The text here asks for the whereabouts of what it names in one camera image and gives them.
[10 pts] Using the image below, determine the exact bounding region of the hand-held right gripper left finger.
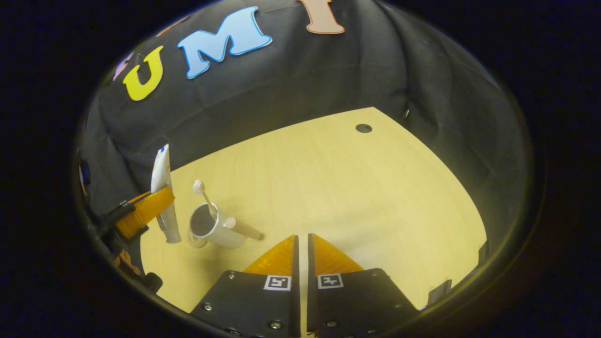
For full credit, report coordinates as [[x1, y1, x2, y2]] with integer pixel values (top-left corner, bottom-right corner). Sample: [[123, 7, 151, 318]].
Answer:
[[190, 235, 301, 338]]

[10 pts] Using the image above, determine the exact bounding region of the white toothpaste tube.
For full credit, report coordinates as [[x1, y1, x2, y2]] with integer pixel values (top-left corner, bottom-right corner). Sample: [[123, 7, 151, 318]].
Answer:
[[151, 144, 182, 244]]

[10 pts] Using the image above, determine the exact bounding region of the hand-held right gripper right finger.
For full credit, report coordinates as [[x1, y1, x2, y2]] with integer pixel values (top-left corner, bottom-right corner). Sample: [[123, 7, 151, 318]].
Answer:
[[308, 233, 418, 338]]

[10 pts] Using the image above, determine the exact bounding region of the white cup with wooden handle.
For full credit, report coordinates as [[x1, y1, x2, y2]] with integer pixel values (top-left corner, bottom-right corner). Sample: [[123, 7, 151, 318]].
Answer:
[[189, 203, 263, 249]]

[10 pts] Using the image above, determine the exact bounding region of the black backdrop cloth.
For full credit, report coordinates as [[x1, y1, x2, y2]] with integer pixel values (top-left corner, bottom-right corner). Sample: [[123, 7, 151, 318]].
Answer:
[[77, 0, 531, 282]]

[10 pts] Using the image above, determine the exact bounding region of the beige toothbrush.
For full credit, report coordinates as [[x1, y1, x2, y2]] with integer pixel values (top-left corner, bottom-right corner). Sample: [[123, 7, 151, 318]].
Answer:
[[193, 180, 219, 219]]

